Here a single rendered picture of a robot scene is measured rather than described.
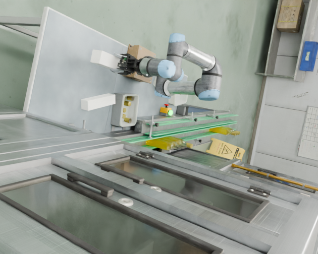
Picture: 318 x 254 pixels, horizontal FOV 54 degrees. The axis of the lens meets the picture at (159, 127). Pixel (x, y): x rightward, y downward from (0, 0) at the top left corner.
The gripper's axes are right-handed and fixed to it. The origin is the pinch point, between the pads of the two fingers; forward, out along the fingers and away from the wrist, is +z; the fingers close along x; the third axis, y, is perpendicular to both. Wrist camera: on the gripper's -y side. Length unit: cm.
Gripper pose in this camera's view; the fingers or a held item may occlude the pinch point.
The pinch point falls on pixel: (114, 63)
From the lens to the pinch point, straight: 160.4
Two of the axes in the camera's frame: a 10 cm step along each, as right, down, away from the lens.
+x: -2.2, 9.7, 0.4
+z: -8.2, -2.1, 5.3
